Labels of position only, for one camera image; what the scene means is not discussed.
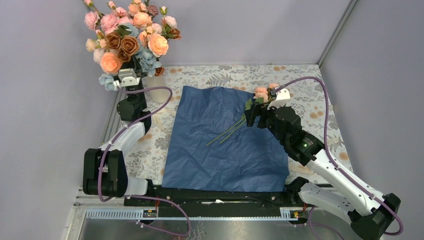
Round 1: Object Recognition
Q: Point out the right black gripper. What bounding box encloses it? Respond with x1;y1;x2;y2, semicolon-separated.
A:
244;99;288;146

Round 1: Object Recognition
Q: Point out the blue hydrangea stem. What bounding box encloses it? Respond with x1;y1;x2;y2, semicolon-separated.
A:
98;48;164;91

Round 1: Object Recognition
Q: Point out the pink rose stem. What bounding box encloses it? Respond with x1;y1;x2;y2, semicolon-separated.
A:
206;83;290;146

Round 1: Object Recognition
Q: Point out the brown rose stem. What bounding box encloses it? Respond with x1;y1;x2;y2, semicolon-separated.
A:
105;32;140;63

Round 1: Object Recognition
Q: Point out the blue wrapping paper sheet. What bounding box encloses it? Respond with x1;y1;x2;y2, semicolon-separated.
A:
161;86;290;192

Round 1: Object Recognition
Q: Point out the cream printed ribbon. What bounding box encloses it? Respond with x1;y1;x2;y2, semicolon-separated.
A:
153;107;343;175

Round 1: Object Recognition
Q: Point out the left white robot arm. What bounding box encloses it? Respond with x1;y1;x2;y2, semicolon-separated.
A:
82;68;155;206

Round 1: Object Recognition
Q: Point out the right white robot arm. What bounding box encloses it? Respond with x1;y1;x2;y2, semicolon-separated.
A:
244;103;403;240

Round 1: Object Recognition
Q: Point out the white ceramic vase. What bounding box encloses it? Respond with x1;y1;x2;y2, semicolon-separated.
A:
143;75;170;103

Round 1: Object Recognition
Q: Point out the pink and peach rose bunch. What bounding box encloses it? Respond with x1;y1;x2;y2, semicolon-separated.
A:
83;0;182;74

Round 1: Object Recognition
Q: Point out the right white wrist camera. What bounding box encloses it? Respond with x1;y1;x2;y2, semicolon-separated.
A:
267;88;291;110

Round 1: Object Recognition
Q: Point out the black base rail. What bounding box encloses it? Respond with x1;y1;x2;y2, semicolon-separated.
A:
124;184;312;218

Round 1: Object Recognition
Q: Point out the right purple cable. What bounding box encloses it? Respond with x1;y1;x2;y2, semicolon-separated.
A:
273;76;405;240

